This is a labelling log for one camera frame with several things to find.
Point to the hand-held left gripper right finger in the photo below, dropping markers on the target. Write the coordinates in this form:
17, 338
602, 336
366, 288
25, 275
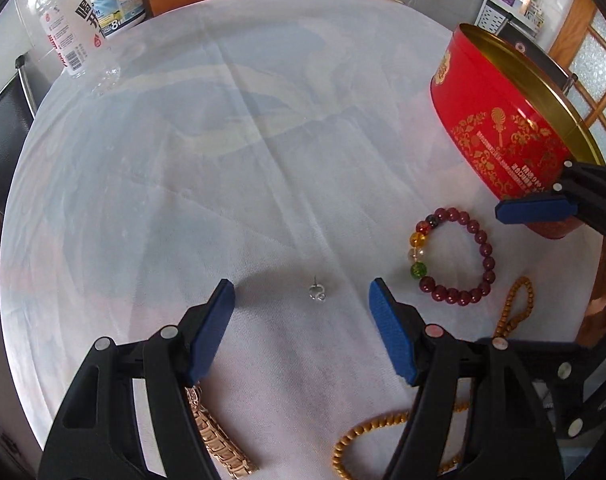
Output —
390, 330

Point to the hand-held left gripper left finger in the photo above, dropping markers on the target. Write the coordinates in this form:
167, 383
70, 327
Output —
210, 330

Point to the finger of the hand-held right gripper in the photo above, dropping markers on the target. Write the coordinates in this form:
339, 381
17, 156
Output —
583, 390
533, 210

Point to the small silver heart charm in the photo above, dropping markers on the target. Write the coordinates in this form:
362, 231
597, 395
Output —
314, 291

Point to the round red gold tin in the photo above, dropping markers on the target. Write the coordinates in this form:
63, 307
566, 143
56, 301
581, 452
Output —
483, 110

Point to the rose gold wristwatch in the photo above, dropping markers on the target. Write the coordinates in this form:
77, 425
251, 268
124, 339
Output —
218, 440

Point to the black chair with round logos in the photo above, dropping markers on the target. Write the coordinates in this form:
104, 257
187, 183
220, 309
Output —
548, 62

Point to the pale printed tablecloth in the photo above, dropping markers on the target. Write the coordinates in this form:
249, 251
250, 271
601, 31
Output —
233, 160

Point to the wooden door with frosted glass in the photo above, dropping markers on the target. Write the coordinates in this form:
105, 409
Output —
568, 30

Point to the clear plastic water bottle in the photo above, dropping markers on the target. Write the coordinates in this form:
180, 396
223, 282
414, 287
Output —
68, 25

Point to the white plastic tub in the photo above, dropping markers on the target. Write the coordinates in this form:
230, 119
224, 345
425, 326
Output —
118, 5

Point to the black chair with metal frame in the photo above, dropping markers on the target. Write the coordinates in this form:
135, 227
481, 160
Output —
3, 125

